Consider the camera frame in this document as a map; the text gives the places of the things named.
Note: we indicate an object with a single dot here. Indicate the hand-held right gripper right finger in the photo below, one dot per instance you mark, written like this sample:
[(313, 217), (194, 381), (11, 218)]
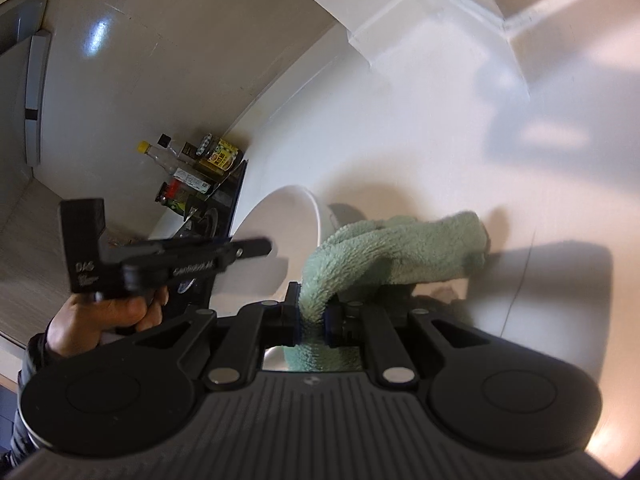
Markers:
[(327, 327)]

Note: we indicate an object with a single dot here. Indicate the red lid jar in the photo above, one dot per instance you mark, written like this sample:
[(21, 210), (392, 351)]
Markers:
[(172, 190)]

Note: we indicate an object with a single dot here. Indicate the grey range hood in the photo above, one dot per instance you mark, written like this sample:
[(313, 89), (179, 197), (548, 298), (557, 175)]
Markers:
[(25, 85)]

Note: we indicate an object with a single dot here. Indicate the round stove burner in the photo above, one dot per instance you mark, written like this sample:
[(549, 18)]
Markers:
[(202, 220)]

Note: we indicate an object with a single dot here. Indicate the black glass gas stove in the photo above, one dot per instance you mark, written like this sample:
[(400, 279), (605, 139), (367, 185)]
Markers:
[(235, 200)]

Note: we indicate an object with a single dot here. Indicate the black cap oil bottle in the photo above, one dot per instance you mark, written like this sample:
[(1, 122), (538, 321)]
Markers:
[(185, 152)]

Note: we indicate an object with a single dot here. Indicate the yellow label sauce jar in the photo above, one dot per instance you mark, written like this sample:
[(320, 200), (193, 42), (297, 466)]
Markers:
[(222, 155)]

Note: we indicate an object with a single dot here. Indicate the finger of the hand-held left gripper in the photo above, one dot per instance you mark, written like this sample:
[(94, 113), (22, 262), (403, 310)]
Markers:
[(255, 247)]

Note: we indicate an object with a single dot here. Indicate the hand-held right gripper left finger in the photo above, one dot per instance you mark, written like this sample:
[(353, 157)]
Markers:
[(295, 317)]

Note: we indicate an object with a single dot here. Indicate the person's left hand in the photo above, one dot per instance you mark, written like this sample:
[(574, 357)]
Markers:
[(115, 312)]

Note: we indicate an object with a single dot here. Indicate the green cloth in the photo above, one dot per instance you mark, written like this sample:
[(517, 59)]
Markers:
[(380, 255)]

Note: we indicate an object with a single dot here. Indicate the white bowl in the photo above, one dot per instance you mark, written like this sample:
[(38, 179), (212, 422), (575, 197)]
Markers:
[(280, 220)]

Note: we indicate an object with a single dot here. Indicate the dark lid jar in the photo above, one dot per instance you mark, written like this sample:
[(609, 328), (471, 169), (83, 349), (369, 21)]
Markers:
[(177, 205)]

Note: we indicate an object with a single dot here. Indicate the person's left forearm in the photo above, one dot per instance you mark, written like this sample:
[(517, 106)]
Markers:
[(30, 385)]

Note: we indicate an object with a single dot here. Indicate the yellow cap clear bottle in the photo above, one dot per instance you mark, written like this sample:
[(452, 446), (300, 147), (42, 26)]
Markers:
[(170, 165)]

